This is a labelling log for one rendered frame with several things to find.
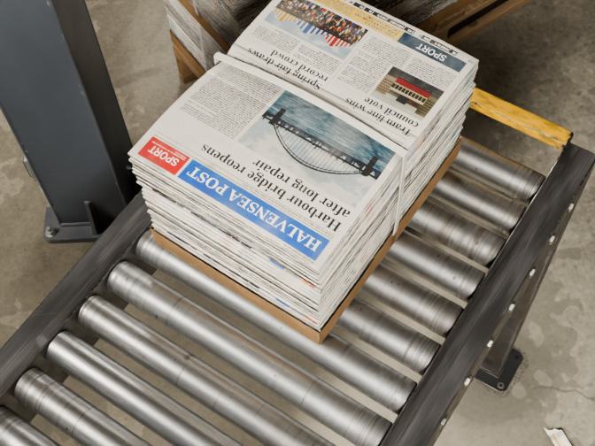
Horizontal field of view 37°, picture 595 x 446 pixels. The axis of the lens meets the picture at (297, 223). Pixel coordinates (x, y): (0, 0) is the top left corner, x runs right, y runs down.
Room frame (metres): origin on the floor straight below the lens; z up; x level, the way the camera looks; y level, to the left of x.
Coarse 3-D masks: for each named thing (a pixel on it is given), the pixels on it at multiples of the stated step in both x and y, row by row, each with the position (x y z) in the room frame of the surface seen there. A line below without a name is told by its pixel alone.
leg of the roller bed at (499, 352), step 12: (564, 228) 0.73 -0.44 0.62; (552, 252) 0.71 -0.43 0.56; (540, 276) 0.71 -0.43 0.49; (528, 288) 0.71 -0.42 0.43; (528, 300) 0.71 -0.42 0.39; (516, 312) 0.72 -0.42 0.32; (528, 312) 0.74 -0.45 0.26; (516, 324) 0.71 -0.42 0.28; (504, 336) 0.72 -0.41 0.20; (516, 336) 0.73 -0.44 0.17; (492, 348) 0.73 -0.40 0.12; (504, 348) 0.71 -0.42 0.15; (492, 360) 0.72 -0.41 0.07; (504, 360) 0.71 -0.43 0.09; (492, 372) 0.71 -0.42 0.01
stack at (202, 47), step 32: (192, 0) 1.48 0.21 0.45; (224, 0) 1.36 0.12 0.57; (256, 0) 1.35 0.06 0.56; (384, 0) 1.54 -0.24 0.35; (416, 0) 1.61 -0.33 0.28; (448, 0) 1.67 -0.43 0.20; (480, 0) 1.74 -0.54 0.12; (512, 0) 1.83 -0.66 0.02; (192, 32) 1.52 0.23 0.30; (224, 32) 1.38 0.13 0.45
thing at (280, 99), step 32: (224, 64) 0.78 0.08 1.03; (256, 64) 0.77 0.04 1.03; (256, 96) 0.72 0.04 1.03; (288, 96) 0.71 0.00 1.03; (320, 96) 0.71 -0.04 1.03; (320, 128) 0.66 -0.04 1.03; (352, 128) 0.66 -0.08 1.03; (384, 128) 0.65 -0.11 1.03; (384, 160) 0.61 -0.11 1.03; (384, 224) 0.60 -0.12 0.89
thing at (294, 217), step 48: (192, 96) 0.72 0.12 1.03; (240, 96) 0.72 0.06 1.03; (144, 144) 0.65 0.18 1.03; (192, 144) 0.64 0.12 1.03; (240, 144) 0.64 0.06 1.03; (288, 144) 0.64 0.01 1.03; (336, 144) 0.63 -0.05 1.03; (144, 192) 0.64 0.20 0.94; (192, 192) 0.58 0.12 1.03; (240, 192) 0.57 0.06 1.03; (288, 192) 0.57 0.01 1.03; (336, 192) 0.56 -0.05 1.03; (384, 192) 0.58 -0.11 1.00; (192, 240) 0.60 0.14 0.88; (240, 240) 0.54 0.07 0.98; (288, 240) 0.50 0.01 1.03; (336, 240) 0.50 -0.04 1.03; (288, 288) 0.50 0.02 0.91; (336, 288) 0.51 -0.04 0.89
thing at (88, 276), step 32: (128, 224) 0.68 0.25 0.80; (96, 256) 0.63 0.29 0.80; (128, 256) 0.64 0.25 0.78; (64, 288) 0.58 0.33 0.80; (96, 288) 0.58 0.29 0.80; (32, 320) 0.53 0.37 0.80; (64, 320) 0.53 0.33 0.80; (0, 352) 0.49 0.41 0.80; (32, 352) 0.49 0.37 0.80; (0, 384) 0.44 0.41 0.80; (32, 416) 0.44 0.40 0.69
